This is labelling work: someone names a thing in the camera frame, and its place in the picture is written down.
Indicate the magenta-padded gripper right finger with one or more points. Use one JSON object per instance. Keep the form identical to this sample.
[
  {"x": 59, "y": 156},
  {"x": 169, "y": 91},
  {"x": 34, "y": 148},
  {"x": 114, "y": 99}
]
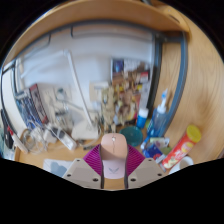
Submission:
[{"x": 146, "y": 171}]

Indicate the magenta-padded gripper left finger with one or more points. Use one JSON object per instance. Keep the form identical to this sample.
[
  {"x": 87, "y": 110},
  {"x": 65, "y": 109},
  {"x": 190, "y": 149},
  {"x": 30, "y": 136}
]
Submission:
[{"x": 81, "y": 173}]

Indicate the pink computer mouse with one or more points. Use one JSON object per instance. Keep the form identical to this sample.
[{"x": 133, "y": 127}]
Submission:
[{"x": 114, "y": 150}]

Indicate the blue snack packet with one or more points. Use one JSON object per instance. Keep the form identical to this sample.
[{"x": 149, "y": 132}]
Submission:
[{"x": 153, "y": 150}]

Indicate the white printed mug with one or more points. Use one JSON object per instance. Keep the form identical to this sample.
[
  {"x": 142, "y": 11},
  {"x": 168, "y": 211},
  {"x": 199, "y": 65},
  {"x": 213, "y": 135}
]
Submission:
[{"x": 185, "y": 163}]

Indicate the teal round container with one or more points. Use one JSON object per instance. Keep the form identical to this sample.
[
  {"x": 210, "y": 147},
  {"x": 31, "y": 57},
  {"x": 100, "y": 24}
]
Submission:
[{"x": 131, "y": 135}]

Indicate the white power strip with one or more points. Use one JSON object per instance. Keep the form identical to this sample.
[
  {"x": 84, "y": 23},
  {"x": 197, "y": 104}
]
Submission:
[{"x": 63, "y": 136}]

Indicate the blue spray bottle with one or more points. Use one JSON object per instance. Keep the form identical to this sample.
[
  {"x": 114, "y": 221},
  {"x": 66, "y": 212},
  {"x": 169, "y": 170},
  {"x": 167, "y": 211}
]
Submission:
[{"x": 158, "y": 118}]

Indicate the tan robot figure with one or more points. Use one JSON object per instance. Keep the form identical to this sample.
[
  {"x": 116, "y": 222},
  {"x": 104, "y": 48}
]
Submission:
[{"x": 121, "y": 100}]

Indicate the blue model kit box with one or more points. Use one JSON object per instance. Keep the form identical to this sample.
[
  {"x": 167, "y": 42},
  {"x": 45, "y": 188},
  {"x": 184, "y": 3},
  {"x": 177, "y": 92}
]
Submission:
[{"x": 31, "y": 106}]

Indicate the small white box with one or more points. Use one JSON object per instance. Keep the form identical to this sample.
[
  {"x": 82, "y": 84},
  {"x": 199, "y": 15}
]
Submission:
[{"x": 98, "y": 90}]

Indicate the colourful printed box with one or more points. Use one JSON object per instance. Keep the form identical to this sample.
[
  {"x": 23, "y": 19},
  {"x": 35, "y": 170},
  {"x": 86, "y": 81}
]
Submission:
[{"x": 121, "y": 66}]

